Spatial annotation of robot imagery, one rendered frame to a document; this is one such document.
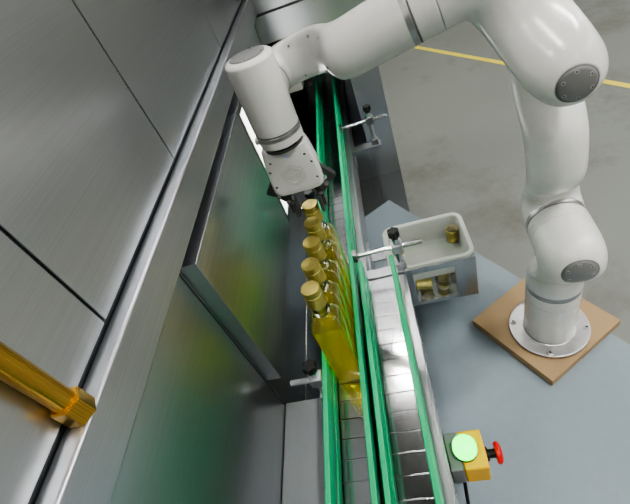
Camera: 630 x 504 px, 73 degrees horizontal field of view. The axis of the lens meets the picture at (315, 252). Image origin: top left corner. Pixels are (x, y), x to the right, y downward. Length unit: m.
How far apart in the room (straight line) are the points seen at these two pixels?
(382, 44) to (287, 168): 0.28
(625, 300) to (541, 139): 1.63
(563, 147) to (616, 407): 0.66
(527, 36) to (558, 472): 0.88
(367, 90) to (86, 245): 1.38
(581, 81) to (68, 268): 0.65
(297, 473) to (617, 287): 1.87
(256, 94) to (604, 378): 1.03
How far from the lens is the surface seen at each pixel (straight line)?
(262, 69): 0.72
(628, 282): 2.45
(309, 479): 0.89
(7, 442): 0.42
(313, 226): 0.84
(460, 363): 1.26
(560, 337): 1.24
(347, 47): 0.69
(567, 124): 0.82
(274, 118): 0.75
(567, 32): 0.68
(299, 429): 0.93
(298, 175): 0.82
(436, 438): 0.86
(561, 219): 0.96
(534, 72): 0.68
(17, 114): 0.51
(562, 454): 1.18
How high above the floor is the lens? 1.85
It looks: 42 degrees down
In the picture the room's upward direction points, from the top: 24 degrees counter-clockwise
